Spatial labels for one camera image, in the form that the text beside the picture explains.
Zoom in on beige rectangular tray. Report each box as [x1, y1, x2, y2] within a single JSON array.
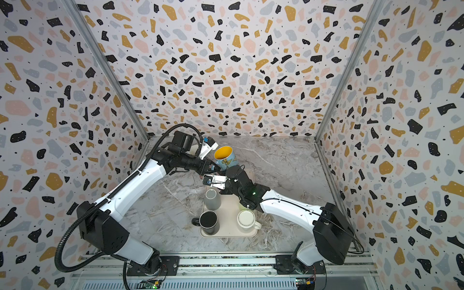
[[199, 186, 259, 239]]

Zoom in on light blue yellow-inside mug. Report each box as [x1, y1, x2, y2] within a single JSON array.
[[214, 146, 239, 170]]

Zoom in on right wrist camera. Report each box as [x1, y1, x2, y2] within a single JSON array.
[[203, 175, 228, 190]]

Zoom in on black corrugated cable conduit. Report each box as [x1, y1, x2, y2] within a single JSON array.
[[54, 123, 204, 273]]

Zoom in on green circuit board left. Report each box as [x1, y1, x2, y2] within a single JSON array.
[[136, 280, 163, 290]]

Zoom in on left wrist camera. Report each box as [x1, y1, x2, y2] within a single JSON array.
[[199, 137, 218, 160]]

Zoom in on dark green mug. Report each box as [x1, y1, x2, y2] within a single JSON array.
[[189, 145, 203, 157]]

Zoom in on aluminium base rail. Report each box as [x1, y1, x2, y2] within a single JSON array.
[[69, 252, 383, 290]]

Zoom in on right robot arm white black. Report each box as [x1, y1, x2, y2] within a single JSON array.
[[223, 166, 355, 268]]

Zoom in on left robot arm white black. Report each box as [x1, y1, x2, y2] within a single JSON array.
[[77, 131, 218, 265]]

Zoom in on circuit board right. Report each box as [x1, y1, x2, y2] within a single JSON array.
[[296, 276, 316, 290]]

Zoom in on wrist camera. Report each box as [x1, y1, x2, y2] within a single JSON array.
[[203, 175, 228, 190], [199, 137, 218, 160]]

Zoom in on white cream mug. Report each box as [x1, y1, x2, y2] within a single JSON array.
[[237, 210, 262, 233]]

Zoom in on grey handleless cup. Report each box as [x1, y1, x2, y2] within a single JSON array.
[[204, 189, 221, 211]]

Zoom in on black mug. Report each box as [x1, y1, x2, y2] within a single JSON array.
[[191, 210, 220, 236]]

